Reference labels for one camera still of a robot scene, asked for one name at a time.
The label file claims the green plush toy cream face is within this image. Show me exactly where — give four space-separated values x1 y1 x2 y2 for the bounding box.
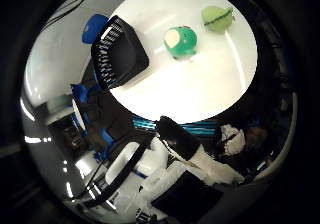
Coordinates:
162 25 198 60

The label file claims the light green plush toy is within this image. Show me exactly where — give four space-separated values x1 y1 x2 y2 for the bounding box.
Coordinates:
200 5 234 34

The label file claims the black slotted plastic container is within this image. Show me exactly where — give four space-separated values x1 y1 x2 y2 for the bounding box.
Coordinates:
90 15 150 92

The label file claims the blue striped black rack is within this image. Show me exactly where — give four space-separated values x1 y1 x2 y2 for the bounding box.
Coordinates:
131 114 219 138

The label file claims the person in white top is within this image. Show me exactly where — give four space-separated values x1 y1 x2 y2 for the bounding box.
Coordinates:
218 123 268 158

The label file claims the blue chair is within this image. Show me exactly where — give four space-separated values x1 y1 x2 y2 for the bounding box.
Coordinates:
81 13 110 45

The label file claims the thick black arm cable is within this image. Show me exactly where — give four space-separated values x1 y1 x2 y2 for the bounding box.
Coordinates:
78 132 159 205

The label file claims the thin black hanging cable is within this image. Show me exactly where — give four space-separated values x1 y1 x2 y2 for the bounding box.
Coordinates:
43 0 96 30

